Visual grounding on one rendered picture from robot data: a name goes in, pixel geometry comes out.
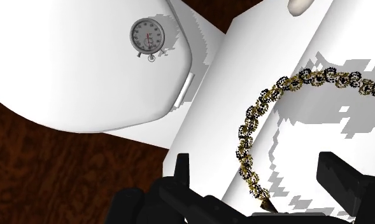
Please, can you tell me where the beige oval object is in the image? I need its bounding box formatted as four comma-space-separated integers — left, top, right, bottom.
287, 0, 315, 17

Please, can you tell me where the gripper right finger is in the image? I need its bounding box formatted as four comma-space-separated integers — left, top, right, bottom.
316, 151, 375, 224

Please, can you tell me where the silver stopwatch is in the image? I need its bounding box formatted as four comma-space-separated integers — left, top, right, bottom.
129, 17, 166, 63

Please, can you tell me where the black and gold chain necklace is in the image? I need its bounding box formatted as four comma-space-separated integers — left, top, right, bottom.
236, 66, 375, 214

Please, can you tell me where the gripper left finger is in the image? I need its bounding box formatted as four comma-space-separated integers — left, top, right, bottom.
104, 153, 249, 224

